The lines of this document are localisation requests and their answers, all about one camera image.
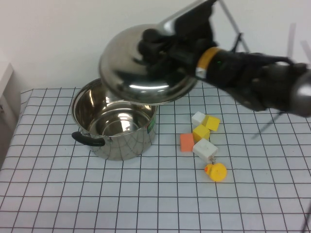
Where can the white black-grid tablecloth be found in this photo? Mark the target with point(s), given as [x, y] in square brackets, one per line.
[145, 194]

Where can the yellow rubber duck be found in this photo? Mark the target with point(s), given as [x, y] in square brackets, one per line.
[217, 172]

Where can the white side cabinet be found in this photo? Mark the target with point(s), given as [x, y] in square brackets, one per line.
[6, 80]

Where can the white plug charger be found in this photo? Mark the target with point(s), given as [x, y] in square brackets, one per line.
[205, 148]

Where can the small white foam cube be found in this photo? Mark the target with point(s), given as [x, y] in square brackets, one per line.
[198, 117]

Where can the stainless steel pot lid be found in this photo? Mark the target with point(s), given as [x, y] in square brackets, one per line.
[121, 68]

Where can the thin grey rod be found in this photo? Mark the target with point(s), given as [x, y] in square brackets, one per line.
[233, 21]

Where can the thin black rod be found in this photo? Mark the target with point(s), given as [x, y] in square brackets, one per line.
[267, 126]

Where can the yellow foam cube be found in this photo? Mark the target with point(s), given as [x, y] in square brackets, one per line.
[213, 123]
[201, 132]

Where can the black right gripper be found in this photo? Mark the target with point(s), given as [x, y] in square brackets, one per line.
[192, 31]

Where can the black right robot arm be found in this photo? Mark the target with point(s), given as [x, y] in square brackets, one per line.
[255, 80]

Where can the orange foam block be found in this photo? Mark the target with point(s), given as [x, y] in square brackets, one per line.
[187, 142]

